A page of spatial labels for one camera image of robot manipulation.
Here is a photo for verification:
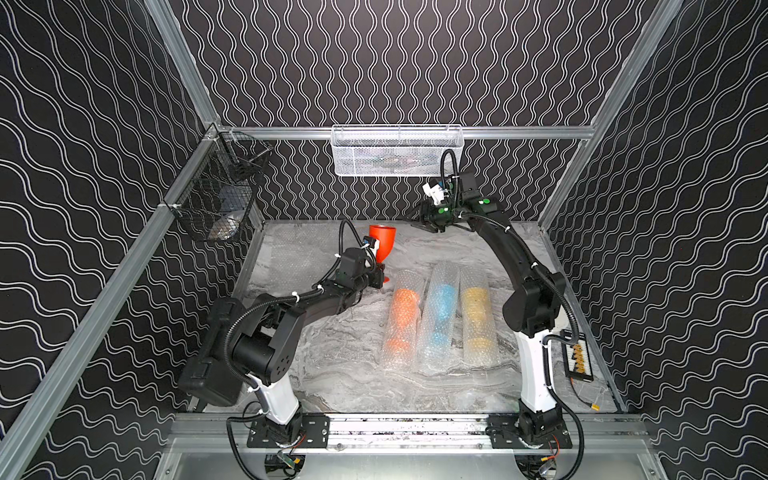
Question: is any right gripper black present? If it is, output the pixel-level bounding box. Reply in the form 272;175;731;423
402;200;462;231

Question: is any red wine glass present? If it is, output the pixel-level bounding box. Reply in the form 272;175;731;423
368;225;396;289

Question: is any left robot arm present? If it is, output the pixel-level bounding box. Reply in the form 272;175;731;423
221;226;386;446

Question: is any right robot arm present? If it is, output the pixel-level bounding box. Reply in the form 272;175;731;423
417;149;578;446

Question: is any orange glass in bubble wrap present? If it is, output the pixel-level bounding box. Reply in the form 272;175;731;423
381;270;426;371

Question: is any blue glass in bubble wrap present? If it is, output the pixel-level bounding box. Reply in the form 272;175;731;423
417;262;460;375

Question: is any yellow glass in bubble wrap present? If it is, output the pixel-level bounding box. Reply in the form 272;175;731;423
460;266;499;368

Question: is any black plastic case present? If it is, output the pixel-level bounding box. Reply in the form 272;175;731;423
179;298;245;407

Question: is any black box with orange parts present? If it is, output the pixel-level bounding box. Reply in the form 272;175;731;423
561;332;594;382

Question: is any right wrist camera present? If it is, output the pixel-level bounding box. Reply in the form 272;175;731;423
422;183;446;206

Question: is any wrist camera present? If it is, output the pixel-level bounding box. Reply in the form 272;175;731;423
422;183;446;206
361;236;380;257

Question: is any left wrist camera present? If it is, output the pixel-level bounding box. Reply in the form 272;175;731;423
361;236;380;257

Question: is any white wire basket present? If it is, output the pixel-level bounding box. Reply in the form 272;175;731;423
330;124;464;177

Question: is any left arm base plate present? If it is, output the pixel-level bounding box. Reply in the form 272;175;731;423
246;412;330;449

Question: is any black wire basket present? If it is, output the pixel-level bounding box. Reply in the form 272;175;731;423
161;123;275;244

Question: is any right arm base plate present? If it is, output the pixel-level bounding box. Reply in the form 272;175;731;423
485;410;574;450

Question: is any yellow connector cable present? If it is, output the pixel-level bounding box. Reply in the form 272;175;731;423
569;377;608;413

